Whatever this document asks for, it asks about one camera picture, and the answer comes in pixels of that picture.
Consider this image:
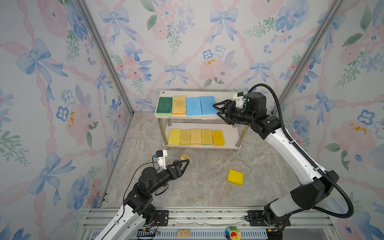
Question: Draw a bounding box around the aluminium left corner post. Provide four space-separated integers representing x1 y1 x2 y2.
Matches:
74 0 134 117

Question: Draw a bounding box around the small yellow tag board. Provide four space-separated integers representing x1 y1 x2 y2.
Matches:
177 230 192 238

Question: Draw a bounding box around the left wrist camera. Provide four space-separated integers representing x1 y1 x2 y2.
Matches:
153 150 168 170

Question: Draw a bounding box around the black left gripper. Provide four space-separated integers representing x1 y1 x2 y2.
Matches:
147 159 188 196

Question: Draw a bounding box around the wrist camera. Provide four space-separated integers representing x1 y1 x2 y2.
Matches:
233 92 247 109
153 150 168 170

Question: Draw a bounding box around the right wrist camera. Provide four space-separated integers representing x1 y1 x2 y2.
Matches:
233 92 247 109

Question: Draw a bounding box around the yellow orange-backed sponge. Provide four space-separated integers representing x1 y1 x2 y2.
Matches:
191 129 202 145

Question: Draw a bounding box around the white two-tier metal shelf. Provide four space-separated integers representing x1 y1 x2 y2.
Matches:
155 91 249 152

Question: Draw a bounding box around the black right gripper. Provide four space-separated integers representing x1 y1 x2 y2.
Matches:
212 101 255 128

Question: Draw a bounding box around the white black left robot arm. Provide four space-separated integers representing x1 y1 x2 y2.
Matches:
96 160 190 240

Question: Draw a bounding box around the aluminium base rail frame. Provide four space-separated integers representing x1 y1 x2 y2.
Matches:
76 187 341 240

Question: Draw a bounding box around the bright yellow cellulose sponge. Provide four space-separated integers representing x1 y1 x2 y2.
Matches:
168 129 181 146

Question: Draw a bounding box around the yellow green-backed sponge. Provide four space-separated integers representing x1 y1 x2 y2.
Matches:
201 129 213 145

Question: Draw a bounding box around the colourful round toy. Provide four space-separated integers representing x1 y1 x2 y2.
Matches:
225 226 242 240

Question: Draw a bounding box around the blue sponge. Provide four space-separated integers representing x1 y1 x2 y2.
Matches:
186 97 202 117
200 96 218 115

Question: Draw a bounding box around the green scouring sponge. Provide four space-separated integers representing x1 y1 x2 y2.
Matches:
156 97 173 116

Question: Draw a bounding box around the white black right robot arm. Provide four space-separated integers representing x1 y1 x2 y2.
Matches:
213 92 339 226

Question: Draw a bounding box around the black corrugated cable conduit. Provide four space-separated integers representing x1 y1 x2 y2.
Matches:
247 83 355 219

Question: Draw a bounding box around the aluminium corner post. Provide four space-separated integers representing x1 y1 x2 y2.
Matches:
279 0 345 106
74 0 134 117

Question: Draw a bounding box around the bright yellow foam sponge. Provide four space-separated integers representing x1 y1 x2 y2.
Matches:
227 169 244 186

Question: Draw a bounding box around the aluminium right corner post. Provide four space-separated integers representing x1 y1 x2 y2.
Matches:
279 0 345 106

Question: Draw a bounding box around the pale yellow sponge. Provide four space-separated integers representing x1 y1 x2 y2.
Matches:
180 130 191 146
172 96 187 115

